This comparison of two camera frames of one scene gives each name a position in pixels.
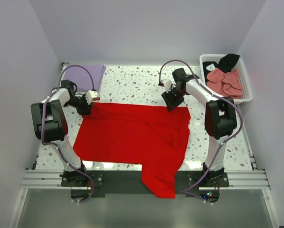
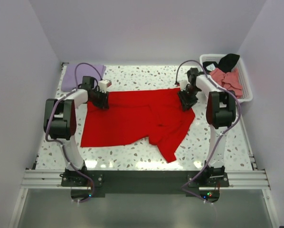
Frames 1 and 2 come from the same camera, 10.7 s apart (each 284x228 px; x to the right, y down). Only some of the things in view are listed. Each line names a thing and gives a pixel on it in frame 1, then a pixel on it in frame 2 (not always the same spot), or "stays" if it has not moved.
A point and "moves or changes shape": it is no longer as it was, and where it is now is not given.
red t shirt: x=151 y=136 moves or changes shape
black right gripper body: x=174 y=97 → x=188 y=96
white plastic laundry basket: x=247 y=95 stays
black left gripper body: x=80 y=104 → x=99 y=98
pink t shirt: x=227 y=84 stays
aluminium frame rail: x=249 y=179 stays
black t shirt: x=225 y=63 stays
